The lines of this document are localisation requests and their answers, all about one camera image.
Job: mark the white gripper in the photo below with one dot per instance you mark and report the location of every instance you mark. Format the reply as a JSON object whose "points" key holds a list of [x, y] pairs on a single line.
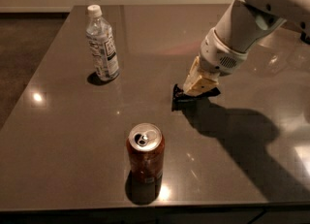
{"points": [[217, 57]]}

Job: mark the black rxbar chocolate bar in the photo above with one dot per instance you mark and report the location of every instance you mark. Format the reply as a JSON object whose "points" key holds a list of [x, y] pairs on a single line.
{"points": [[179, 97]]}

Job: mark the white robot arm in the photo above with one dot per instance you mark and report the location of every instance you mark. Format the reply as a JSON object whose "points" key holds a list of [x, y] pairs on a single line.
{"points": [[244, 23]]}

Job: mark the red coke can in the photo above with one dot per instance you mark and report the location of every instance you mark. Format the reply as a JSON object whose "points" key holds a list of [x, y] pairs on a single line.
{"points": [[146, 146]]}

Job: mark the clear plastic water bottle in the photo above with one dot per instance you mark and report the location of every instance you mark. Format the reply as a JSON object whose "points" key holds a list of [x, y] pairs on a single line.
{"points": [[101, 43]]}

